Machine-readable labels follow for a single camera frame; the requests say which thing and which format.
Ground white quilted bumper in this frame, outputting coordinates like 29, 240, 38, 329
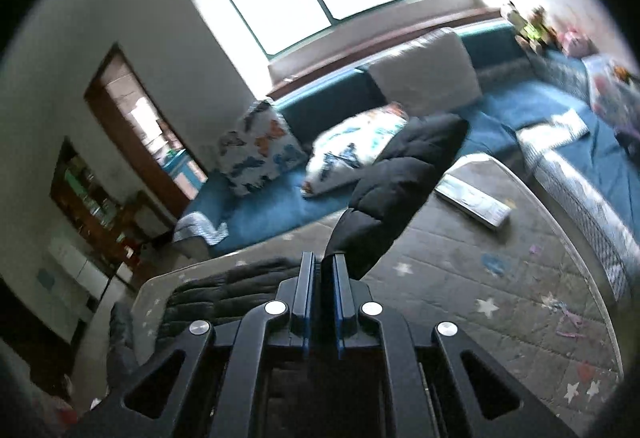
517, 110, 640, 303

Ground wooden wall shelf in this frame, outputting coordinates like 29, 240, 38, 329
50, 138, 151, 279

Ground grey star quilted mat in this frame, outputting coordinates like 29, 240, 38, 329
132, 153, 631, 424

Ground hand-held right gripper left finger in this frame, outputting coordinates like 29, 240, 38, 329
65, 252, 321, 438

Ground butterfly print pillow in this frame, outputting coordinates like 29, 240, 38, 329
217, 100, 308, 196

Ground white flat packet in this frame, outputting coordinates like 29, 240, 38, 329
435, 173, 512, 231

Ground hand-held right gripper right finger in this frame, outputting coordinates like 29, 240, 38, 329
333, 254, 576, 438

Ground white cabinet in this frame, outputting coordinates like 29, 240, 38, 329
47, 225, 126, 319

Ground grey square cushion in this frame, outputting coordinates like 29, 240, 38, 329
367, 28, 483, 119

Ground white printed pillow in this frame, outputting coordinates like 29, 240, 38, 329
300, 102, 411, 199

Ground black puffer jacket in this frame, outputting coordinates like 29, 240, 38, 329
107, 113, 471, 394

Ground colourful printed blanket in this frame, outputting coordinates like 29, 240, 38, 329
582, 55, 640, 143

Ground striped grey towel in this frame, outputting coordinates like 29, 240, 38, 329
172, 213, 230, 246

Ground stuffed toys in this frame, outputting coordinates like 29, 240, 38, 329
500, 0, 598, 58

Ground blue sofa bed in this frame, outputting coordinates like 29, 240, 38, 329
187, 20, 640, 259

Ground brown wooden door frame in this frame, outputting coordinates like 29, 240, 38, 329
85, 42, 208, 219

